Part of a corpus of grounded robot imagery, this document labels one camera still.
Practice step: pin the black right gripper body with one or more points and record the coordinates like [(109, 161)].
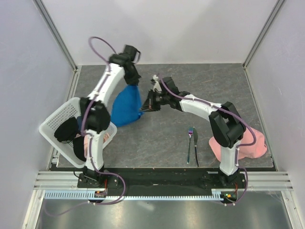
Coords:
[(159, 99)]

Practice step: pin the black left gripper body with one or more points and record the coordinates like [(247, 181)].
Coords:
[(132, 77)]

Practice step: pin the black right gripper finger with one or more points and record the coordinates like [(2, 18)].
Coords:
[(146, 110), (148, 103)]

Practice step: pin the blue cloth napkin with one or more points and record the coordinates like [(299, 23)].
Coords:
[(126, 106)]

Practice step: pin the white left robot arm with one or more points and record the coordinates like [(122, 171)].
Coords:
[(95, 115)]

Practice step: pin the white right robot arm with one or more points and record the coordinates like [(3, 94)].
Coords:
[(224, 120)]

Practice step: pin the iridescent rainbow fork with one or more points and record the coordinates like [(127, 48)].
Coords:
[(190, 133)]

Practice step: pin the pink cap in basket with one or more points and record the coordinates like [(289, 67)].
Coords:
[(80, 147)]

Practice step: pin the silver table knife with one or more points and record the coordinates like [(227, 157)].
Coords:
[(195, 138)]

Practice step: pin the navy cloth in basket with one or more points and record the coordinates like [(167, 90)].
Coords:
[(79, 122)]

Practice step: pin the white plastic perforated basket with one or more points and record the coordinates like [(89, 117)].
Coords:
[(71, 108)]

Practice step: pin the black cloth in basket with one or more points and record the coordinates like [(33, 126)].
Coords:
[(67, 131)]

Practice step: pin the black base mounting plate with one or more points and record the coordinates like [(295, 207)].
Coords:
[(161, 182)]

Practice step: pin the pink baseball cap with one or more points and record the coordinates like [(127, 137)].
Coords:
[(254, 151)]

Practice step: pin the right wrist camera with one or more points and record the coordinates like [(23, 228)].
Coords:
[(158, 85)]

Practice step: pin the left aluminium frame post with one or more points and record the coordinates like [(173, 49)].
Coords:
[(54, 31)]

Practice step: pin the aluminium frame post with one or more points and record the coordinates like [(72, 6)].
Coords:
[(263, 32), (54, 31)]

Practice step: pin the right aluminium frame post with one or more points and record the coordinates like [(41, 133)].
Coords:
[(263, 32)]

